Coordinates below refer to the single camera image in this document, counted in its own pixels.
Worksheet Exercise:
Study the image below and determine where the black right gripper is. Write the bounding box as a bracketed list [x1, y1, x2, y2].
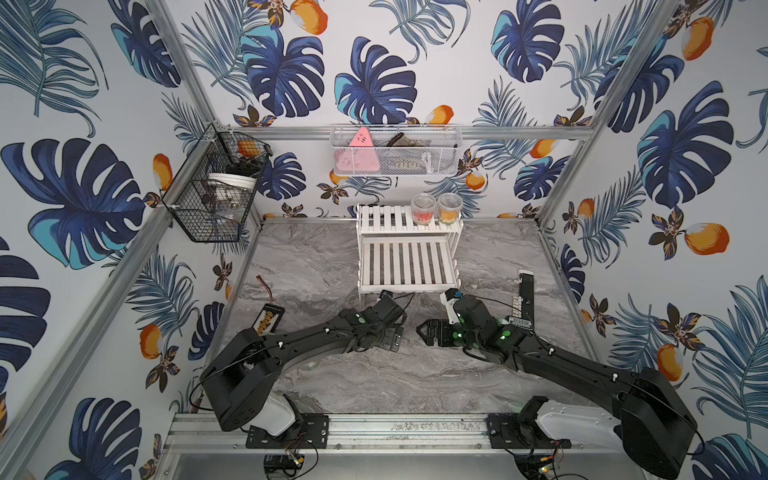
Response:
[414, 318, 483, 352]

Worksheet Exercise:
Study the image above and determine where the clear seed container orange label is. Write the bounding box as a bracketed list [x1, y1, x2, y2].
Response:
[437, 192, 463, 225]

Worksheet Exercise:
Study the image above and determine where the clear seed container red label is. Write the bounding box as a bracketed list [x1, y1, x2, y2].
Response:
[411, 193, 437, 225]

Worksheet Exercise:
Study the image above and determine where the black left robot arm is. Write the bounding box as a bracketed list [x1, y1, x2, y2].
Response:
[200, 295, 407, 432]

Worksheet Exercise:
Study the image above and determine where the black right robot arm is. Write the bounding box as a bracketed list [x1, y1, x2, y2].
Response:
[417, 289, 697, 479]

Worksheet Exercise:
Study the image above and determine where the white slatted wooden shelf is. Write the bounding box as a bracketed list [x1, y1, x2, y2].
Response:
[356, 205, 463, 301]

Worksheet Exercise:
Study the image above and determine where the black remote-like tool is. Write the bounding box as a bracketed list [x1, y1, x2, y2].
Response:
[511, 270, 535, 330]

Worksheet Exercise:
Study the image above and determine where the pink triangular packet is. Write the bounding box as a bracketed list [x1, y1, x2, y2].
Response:
[334, 127, 381, 176]

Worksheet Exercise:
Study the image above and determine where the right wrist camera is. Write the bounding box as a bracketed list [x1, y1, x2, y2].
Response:
[440, 288, 462, 324]

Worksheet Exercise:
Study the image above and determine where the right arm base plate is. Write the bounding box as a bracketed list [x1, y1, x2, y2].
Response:
[486, 396, 556, 451]

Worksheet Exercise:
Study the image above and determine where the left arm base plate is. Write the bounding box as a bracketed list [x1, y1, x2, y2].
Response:
[245, 413, 330, 450]

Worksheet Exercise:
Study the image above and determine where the white mesh wall basket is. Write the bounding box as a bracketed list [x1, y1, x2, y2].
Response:
[329, 124, 463, 177]

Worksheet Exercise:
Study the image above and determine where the white bowl in wire basket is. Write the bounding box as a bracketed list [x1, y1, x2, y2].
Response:
[208, 173, 256, 191]

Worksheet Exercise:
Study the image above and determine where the aluminium front rail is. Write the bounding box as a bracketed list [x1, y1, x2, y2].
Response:
[164, 405, 623, 455]

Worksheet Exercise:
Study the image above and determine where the black wire basket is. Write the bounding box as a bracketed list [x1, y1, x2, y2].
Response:
[160, 124, 272, 244]

